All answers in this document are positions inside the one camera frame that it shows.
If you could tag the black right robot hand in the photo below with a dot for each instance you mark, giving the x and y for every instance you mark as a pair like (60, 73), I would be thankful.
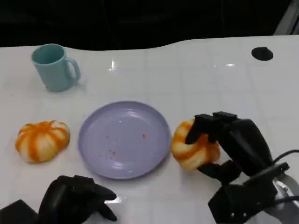
(250, 144)

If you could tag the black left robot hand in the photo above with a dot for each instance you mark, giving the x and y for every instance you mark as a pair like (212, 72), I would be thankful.
(65, 200)

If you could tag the orange and white bread roll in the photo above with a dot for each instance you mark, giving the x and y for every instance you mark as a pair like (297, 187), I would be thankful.
(42, 141)
(196, 154)

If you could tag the lilac plate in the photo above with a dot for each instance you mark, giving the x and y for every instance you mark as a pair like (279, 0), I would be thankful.
(125, 140)

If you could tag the pale green mug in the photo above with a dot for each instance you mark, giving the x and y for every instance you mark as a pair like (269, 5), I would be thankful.
(54, 71)

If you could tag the black backdrop cloth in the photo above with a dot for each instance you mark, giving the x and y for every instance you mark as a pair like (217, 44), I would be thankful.
(130, 21)

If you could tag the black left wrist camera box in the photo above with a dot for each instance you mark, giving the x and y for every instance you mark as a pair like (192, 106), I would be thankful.
(16, 212)

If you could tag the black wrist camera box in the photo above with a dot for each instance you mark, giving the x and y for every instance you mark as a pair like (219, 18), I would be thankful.
(243, 200)
(16, 212)

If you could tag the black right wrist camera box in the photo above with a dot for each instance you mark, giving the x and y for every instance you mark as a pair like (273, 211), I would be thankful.
(243, 200)

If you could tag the grey metal frame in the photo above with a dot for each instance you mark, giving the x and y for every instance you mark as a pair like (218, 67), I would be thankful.
(288, 19)

